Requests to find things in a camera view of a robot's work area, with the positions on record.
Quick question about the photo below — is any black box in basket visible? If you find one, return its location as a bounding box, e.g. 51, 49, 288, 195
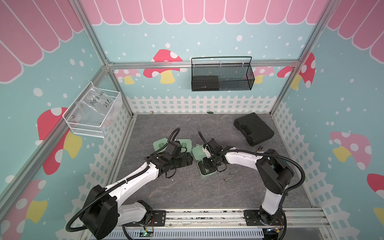
192, 76, 220, 92

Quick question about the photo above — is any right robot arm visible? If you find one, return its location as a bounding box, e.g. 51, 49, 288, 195
202, 139, 305, 226

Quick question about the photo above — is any front aluminium rail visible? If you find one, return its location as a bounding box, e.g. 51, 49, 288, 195
150, 208, 330, 229

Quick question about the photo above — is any green case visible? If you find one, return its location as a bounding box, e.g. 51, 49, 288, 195
179, 139, 193, 153
153, 138, 168, 151
192, 145, 218, 177

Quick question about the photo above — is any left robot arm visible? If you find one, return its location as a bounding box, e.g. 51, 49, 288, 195
65, 141, 193, 240

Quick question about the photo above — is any black wire wall basket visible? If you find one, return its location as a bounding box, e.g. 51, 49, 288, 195
191, 56, 255, 91

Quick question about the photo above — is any black plastic tool case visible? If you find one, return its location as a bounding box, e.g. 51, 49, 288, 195
234, 113, 275, 146

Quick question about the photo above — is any white wire wall basket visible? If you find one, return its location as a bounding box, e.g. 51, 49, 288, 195
62, 81, 121, 139

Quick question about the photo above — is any clear plastic bag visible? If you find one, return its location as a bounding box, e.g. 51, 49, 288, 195
74, 83, 123, 137

